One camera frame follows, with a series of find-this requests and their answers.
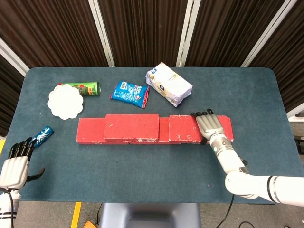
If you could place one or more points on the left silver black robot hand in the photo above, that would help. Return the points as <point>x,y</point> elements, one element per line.
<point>14,172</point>

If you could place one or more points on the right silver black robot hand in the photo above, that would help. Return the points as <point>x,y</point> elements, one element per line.
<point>210,126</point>

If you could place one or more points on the red brick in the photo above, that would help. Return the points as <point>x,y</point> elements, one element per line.
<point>131,127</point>
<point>90,130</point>
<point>180,128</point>
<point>164,128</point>
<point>231,128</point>

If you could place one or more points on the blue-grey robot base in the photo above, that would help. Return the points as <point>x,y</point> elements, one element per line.
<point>152,216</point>

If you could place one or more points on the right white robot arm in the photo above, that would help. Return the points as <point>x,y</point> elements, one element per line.
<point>249,183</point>

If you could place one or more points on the yellow floor tape strip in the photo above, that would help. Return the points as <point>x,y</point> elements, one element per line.
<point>2,146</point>
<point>76,213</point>

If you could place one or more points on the blue printed tube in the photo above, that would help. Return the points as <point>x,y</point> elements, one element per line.
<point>44,135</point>

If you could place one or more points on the white tissue pack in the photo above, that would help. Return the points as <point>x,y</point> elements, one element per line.
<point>168,84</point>

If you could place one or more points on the white flower-shaped palette plate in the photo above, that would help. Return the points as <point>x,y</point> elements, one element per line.
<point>65,102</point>

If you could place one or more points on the blue snack bag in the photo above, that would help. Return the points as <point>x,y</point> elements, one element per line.
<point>129,93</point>

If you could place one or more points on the black equipment box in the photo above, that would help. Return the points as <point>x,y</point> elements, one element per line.
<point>299,143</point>

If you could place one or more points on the orange box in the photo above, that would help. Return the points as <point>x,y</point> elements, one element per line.
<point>89,224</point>

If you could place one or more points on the green printed can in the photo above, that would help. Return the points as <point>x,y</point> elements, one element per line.
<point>91,89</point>

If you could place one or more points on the brown slatted partition screen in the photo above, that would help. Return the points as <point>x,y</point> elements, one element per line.
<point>147,31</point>

